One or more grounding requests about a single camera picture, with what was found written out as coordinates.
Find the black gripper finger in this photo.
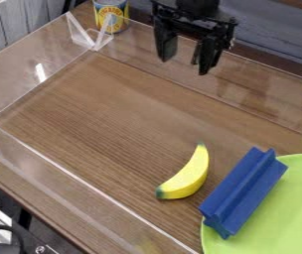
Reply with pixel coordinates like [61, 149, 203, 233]
[191, 35, 223, 75]
[152, 14, 180, 64]

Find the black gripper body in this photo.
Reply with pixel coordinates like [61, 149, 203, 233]
[151, 0, 236, 44]

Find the yellow toy banana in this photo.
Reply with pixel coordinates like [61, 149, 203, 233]
[155, 143, 209, 199]

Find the green plate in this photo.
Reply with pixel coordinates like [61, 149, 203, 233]
[200, 154, 302, 254]

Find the yellow labelled tin can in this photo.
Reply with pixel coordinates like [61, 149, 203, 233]
[92, 0, 129, 34]

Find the blue plastic block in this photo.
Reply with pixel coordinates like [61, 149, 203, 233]
[199, 147, 287, 239]

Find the clear acrylic barrier wall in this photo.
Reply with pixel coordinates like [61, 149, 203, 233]
[0, 14, 302, 254]

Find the black cable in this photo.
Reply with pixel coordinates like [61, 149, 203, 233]
[0, 223, 27, 254]

